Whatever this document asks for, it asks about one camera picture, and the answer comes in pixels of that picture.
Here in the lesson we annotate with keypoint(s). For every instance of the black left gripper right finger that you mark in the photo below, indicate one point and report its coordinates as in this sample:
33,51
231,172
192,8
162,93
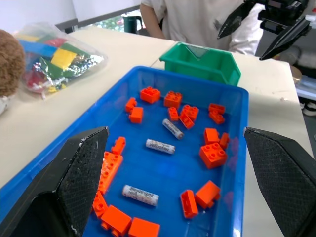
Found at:
284,177

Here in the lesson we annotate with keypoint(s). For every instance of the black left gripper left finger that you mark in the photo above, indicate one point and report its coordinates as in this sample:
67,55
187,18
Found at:
61,182

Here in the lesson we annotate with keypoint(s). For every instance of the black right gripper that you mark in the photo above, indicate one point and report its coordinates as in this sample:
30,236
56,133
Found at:
281,11

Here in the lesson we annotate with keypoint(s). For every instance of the green plastic bin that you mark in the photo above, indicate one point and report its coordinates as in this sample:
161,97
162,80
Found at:
212,65

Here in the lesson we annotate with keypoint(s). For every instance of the orange small toy brick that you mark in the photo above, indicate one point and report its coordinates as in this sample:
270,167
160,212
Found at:
217,108
189,204
136,115
211,136
130,104
99,204
186,121
118,145
173,114
217,117
224,141

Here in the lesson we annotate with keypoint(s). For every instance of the orange long toy brick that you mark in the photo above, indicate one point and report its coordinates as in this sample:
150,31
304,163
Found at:
110,170

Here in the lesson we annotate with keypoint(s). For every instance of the person in white shirt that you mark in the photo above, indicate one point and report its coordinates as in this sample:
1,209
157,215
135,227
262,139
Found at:
195,19

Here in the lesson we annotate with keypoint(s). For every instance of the orange square toy brick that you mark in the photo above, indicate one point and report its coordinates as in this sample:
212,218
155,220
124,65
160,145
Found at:
150,94
208,194
144,228
115,220
213,156
172,99
190,111

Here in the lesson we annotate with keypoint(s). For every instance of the white and black shoe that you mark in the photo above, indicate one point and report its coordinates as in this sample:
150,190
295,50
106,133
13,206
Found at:
309,107

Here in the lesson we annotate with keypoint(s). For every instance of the white AA battery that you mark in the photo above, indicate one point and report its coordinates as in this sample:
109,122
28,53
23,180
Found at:
172,128
140,195
160,146

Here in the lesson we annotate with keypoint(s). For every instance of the blue plastic tray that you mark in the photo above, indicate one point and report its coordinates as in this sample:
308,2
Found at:
158,170

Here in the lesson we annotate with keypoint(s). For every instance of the clear bag of coloured bricks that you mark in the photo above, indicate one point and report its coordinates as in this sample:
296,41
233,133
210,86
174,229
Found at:
59,59

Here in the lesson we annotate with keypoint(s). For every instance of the dark green mug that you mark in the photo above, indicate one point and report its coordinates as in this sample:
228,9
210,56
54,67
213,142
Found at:
132,23

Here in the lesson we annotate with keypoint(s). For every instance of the brown plush toy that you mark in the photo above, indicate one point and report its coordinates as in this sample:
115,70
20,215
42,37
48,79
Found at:
10,64

